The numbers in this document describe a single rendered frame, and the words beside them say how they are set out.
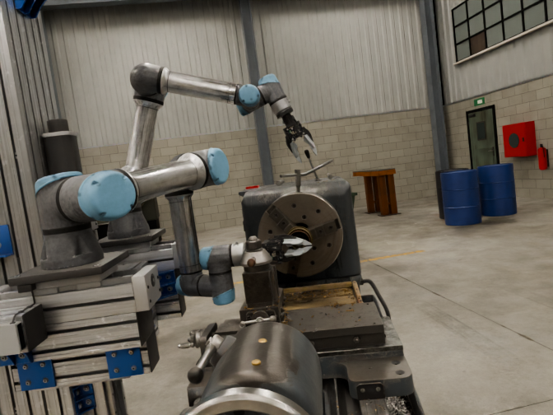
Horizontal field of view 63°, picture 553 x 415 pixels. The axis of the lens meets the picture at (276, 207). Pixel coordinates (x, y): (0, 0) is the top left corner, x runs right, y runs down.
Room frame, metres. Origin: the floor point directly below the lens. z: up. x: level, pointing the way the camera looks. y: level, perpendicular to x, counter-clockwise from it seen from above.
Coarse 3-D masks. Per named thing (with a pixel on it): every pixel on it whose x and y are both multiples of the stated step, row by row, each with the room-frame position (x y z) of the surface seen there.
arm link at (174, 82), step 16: (144, 64) 1.66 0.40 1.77; (144, 80) 1.63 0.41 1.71; (160, 80) 1.62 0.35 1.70; (176, 80) 1.63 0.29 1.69; (192, 80) 1.64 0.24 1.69; (208, 80) 1.65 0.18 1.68; (192, 96) 1.68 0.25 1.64; (208, 96) 1.65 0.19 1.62; (224, 96) 1.65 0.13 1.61; (240, 96) 1.62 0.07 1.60; (256, 96) 1.62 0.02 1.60
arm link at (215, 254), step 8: (208, 248) 1.45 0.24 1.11; (216, 248) 1.44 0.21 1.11; (224, 248) 1.43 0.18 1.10; (200, 256) 1.43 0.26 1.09; (208, 256) 1.42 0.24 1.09; (216, 256) 1.42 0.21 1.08; (224, 256) 1.42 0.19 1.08; (208, 264) 1.43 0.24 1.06; (216, 264) 1.42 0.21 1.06; (224, 264) 1.42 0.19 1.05; (232, 264) 1.43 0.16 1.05; (216, 272) 1.42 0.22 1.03
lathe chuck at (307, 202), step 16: (304, 192) 1.68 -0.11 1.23; (288, 208) 1.64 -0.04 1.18; (304, 208) 1.64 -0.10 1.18; (320, 208) 1.63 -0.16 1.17; (272, 224) 1.65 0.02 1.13; (320, 240) 1.63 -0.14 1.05; (336, 240) 1.63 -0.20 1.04; (304, 256) 1.64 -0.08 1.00; (320, 256) 1.63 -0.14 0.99; (336, 256) 1.63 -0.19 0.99; (304, 272) 1.64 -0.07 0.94; (320, 272) 1.64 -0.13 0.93
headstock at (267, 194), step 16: (336, 176) 2.26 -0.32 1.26; (256, 192) 1.85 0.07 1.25; (272, 192) 1.83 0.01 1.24; (288, 192) 1.81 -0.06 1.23; (320, 192) 1.79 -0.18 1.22; (336, 192) 1.78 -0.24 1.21; (256, 208) 1.81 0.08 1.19; (336, 208) 1.78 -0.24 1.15; (352, 208) 1.79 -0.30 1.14; (256, 224) 1.81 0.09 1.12; (304, 224) 1.79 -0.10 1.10; (352, 224) 1.78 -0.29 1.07; (352, 240) 1.78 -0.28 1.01; (352, 256) 1.78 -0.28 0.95; (336, 272) 1.78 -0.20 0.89; (352, 272) 1.78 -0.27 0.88
